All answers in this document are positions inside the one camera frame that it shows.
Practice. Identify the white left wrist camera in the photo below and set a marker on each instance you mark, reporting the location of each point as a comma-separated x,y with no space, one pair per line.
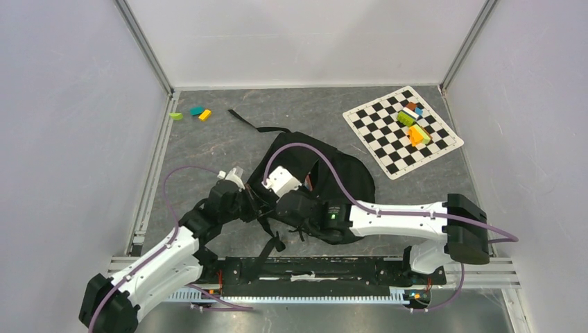
234,175

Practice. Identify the orange green block stack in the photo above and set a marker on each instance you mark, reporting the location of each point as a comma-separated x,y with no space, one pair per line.
417,135

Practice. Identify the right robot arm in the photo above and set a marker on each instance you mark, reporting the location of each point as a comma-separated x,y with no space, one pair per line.
447,237

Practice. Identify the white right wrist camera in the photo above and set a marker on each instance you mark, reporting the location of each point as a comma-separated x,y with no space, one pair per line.
281,181

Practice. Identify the aluminium frame rail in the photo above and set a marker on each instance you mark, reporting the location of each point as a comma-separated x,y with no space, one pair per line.
150,177

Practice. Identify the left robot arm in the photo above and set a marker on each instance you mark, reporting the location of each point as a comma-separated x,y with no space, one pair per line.
120,302

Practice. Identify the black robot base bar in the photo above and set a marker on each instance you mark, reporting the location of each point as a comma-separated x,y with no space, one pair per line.
314,276

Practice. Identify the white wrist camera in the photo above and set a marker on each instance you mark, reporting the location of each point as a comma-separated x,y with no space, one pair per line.
281,181
234,175

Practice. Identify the green half-round block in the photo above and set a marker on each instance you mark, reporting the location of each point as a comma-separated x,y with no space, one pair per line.
176,116

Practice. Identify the teal toy block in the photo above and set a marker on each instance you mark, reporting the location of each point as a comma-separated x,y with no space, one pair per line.
196,111

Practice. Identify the brown blue block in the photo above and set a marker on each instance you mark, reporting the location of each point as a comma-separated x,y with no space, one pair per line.
414,108

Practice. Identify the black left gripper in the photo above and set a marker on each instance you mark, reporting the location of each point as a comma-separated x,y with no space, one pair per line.
256,206

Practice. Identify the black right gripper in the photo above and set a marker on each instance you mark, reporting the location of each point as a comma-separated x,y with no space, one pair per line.
316,198

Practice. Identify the black white chessboard mat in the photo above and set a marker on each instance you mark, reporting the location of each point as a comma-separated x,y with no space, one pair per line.
375,124

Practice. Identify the yellow toy block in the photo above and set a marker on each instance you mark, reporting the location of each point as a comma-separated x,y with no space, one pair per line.
205,115

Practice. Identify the green white block stack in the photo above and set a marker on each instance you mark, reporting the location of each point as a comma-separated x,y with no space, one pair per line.
407,117

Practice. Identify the black student backpack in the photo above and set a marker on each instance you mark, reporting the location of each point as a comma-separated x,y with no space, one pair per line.
335,176

